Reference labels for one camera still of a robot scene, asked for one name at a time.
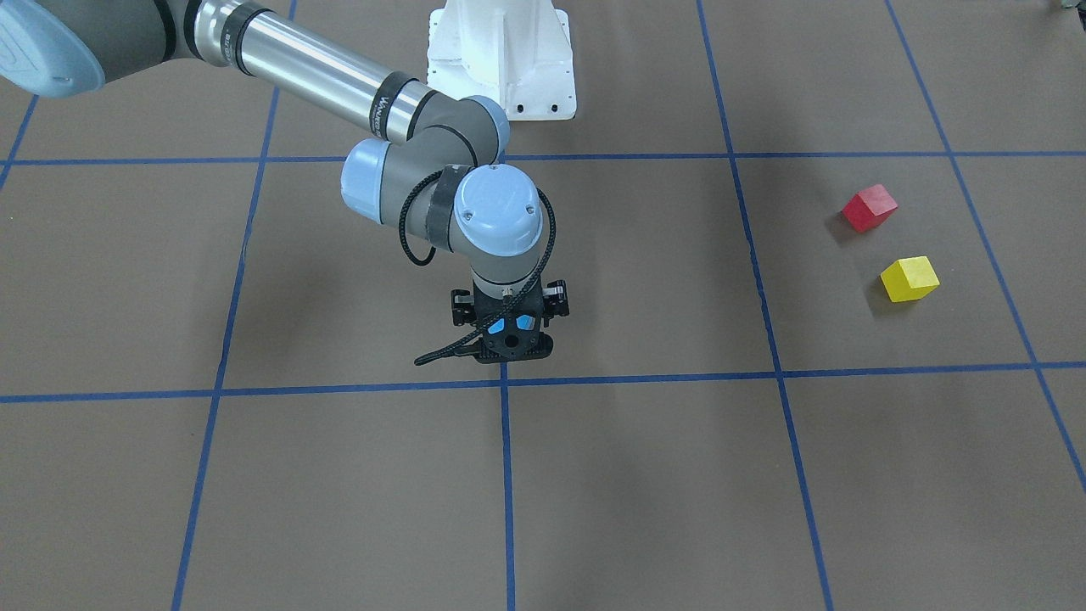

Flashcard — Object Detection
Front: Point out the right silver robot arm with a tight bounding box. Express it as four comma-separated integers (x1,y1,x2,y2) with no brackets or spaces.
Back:
3,1,569,336

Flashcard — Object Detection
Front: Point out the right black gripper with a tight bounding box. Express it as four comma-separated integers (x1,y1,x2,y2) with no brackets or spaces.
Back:
450,281,569,328

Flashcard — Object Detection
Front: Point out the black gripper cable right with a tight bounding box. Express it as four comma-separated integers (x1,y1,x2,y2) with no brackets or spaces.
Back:
399,166,557,367

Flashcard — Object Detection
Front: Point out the white camera mast pedestal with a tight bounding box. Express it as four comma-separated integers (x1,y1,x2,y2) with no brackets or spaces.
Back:
426,1,578,120

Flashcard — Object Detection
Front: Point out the yellow wooden cube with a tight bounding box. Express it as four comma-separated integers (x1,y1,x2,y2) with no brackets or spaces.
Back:
879,255,940,303

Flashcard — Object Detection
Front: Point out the red wooden cube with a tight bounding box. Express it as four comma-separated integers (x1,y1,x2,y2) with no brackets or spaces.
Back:
841,184,898,233

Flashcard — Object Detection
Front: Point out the blue wooden cube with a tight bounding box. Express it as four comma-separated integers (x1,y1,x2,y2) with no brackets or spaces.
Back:
487,314,535,335

